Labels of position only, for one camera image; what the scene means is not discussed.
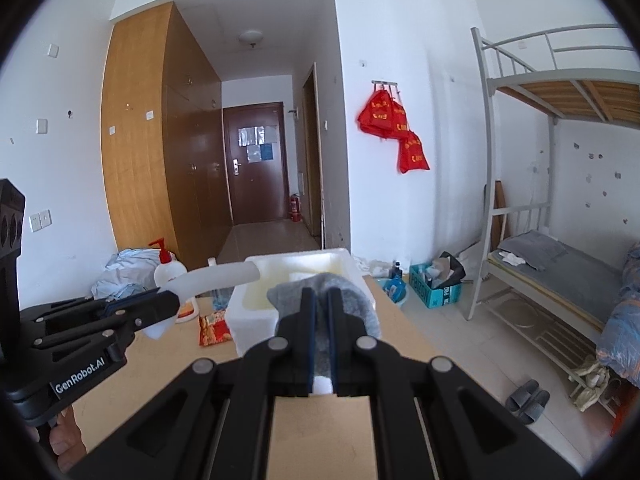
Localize ceiling lamp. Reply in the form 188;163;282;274
238;29;264;49

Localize white tissue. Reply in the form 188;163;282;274
311;375;333;396

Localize side door frame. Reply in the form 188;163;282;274
302;65;324;247

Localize grey slippers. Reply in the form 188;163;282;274
504;379;550;426

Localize person's left hand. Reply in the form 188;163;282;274
49;405;87;474

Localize dark brown entrance door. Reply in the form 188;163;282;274
224;102;290;226

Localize white pump lotion bottle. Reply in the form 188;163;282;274
147;237;202;325

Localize blue storage crate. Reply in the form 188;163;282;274
408;261;464;310

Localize grey sock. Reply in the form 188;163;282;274
266;271;382;380

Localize red hanging bags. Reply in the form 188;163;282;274
356;81;430;174

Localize blue spray bottle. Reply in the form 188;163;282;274
210;287;234;311

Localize white wall switch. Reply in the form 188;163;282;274
36;118;48;134

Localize light blue cloth pile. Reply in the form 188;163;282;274
91;248;160;301

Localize metal bunk bed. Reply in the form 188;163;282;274
470;24;639;413

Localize white styrofoam box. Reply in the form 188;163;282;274
224;248;381;356

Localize red snack packet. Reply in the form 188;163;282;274
198;310;232;348

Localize red fire extinguisher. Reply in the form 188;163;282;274
290;194;302;222

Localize wooden wardrobe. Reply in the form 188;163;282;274
101;2;232;269

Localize grey folded blanket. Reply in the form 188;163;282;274
498;230;567;271

